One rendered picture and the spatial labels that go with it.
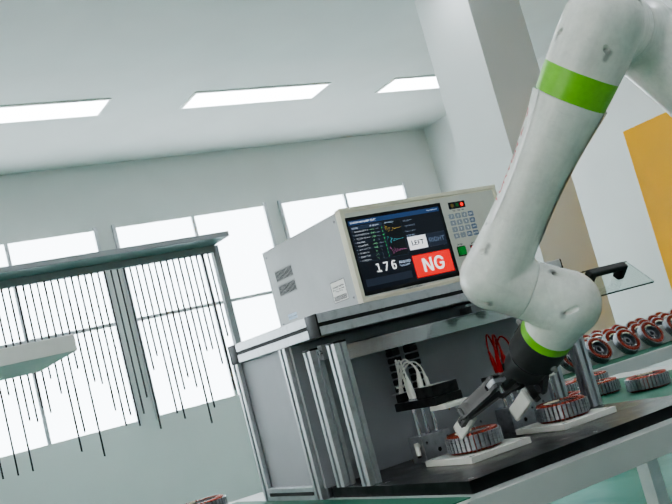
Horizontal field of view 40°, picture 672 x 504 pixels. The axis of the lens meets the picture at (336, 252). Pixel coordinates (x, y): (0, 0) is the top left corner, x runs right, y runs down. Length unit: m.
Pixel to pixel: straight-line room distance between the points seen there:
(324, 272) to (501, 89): 4.18
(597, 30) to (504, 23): 4.94
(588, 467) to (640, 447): 0.13
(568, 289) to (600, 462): 0.35
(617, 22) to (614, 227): 7.23
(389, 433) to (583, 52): 0.98
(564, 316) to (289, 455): 0.80
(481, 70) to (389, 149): 4.06
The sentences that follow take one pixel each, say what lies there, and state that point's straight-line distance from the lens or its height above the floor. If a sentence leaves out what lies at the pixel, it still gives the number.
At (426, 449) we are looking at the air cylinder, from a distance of 1.95.
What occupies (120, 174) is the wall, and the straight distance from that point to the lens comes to 8.68.
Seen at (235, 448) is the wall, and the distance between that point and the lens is 8.58.
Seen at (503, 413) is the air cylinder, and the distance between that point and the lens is 2.10.
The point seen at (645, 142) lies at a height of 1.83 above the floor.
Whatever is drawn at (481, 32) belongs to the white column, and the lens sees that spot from 6.19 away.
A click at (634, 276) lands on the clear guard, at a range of 2.04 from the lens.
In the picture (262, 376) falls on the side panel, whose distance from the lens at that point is 2.11.
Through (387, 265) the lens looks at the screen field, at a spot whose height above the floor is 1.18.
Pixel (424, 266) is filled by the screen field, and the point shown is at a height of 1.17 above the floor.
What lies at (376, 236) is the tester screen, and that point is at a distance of 1.97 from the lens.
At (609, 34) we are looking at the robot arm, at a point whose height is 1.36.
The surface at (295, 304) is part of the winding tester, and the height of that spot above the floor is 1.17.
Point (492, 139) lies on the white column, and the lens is 6.10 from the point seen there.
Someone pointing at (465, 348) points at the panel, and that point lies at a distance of 2.20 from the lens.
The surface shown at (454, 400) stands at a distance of 1.89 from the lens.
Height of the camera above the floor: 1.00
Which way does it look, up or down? 7 degrees up
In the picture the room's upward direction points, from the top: 15 degrees counter-clockwise
